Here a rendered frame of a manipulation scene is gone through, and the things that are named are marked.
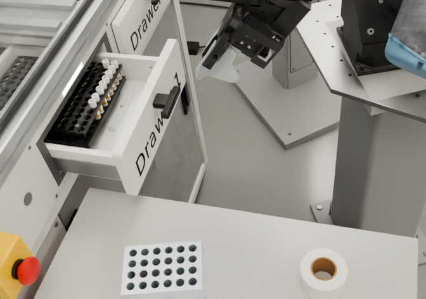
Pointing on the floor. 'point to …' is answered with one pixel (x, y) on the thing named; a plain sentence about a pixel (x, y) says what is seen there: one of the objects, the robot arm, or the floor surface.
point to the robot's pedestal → (378, 161)
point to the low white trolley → (222, 251)
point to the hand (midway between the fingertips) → (200, 64)
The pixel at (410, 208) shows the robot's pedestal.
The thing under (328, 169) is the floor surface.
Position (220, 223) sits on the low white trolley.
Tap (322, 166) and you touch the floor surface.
